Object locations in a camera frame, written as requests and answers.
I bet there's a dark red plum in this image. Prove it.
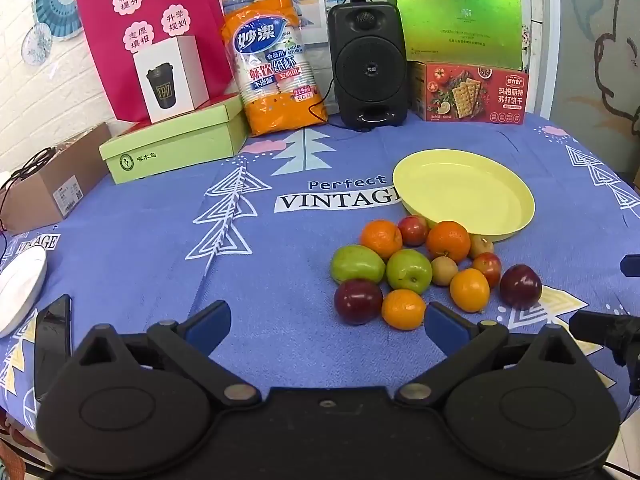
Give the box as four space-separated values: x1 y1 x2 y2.
500 264 543 310
334 278 384 326

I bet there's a small brown pear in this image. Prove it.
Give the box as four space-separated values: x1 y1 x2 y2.
469 234 495 260

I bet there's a white cup box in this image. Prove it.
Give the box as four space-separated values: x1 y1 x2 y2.
132 35 210 125

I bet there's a brown cardboard box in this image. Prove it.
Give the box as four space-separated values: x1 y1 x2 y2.
0 122 112 233

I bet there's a green gift box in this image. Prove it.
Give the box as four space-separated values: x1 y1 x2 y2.
385 0 531 73

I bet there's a green apple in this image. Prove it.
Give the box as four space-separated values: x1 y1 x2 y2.
330 245 387 285
386 249 433 295

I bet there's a small red apple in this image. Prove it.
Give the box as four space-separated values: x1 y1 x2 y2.
472 252 502 289
397 215 430 247

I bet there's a black speaker cable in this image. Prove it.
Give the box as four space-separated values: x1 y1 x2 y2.
307 77 381 133

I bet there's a black speaker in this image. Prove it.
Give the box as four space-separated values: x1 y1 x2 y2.
327 2 408 130

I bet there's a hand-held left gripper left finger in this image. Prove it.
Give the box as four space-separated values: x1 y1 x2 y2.
70 300 263 408

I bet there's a red cracker box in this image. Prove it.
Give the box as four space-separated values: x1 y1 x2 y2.
407 60 529 126

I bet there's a yellow plastic plate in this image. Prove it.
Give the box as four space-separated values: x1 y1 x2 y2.
392 149 537 242

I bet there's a thin black cable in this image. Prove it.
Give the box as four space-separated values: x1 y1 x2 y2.
0 146 66 233

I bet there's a small round paper decoration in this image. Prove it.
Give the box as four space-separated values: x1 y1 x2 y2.
22 22 53 66

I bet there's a pink paper bag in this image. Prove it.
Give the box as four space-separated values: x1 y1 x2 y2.
72 0 238 123

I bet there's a dark red plum front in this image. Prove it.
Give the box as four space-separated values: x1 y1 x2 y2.
334 278 384 326

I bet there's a blue printed tablecloth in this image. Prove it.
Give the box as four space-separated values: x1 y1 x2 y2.
0 109 640 466

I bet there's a yellowish orange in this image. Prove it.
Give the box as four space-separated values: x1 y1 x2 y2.
449 268 491 313

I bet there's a white plate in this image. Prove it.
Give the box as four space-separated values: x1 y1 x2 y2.
0 252 48 338

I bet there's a green shoe box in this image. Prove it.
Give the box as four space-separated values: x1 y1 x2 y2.
98 92 249 185

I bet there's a kiwi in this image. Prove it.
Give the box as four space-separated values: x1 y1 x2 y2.
431 256 458 287

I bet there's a black smartphone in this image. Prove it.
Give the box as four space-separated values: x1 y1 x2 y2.
34 294 73 403

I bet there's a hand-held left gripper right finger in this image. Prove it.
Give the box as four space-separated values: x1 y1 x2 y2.
395 301 588 408

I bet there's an orange paper cup package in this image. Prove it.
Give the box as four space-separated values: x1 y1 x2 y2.
221 0 329 137

